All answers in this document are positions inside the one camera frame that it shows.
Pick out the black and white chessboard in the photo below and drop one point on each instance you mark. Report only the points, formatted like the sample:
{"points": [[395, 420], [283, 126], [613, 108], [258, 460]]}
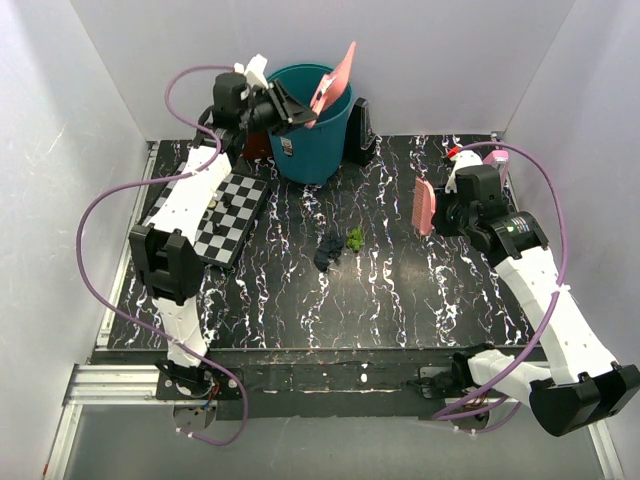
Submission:
{"points": [[202, 220]]}

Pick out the black metronome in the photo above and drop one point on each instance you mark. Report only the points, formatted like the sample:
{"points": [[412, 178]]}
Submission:
{"points": [[359, 145]]}

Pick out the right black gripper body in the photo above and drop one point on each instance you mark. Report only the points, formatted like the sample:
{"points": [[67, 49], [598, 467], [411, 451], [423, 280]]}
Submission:
{"points": [[451, 218]]}

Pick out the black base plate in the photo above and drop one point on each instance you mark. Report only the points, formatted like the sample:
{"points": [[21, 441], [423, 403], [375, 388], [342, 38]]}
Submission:
{"points": [[315, 383]]}

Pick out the teal plastic waste bin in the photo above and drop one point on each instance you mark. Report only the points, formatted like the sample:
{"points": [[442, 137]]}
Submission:
{"points": [[311, 156]]}

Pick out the brown metronome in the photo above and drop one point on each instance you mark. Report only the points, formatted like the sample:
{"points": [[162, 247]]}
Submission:
{"points": [[258, 146]]}

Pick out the pink hand brush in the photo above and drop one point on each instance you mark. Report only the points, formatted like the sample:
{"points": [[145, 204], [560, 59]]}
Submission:
{"points": [[424, 207]]}

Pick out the pink dustpan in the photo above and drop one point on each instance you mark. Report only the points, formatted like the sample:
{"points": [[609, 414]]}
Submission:
{"points": [[332, 85]]}

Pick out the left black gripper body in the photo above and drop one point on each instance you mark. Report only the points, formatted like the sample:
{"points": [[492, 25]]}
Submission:
{"points": [[271, 113]]}

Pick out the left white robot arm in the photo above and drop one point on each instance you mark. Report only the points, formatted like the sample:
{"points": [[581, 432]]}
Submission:
{"points": [[222, 128]]}

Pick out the pink metronome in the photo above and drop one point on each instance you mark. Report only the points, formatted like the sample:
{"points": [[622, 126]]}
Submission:
{"points": [[499, 159]]}

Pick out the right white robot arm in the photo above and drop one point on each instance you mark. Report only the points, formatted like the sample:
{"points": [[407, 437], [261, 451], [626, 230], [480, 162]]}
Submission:
{"points": [[583, 382]]}

